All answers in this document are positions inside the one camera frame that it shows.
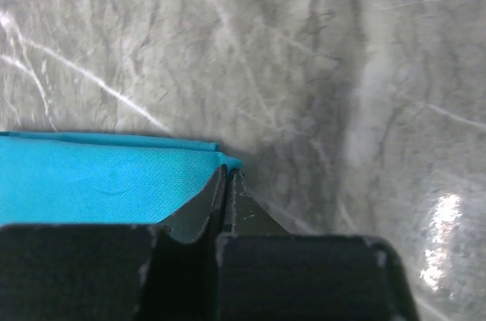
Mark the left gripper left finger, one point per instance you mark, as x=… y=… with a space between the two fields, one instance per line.
x=160 y=271

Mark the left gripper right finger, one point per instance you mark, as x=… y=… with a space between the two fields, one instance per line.
x=266 y=273

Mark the teal t shirt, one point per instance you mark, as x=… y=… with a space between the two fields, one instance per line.
x=80 y=178

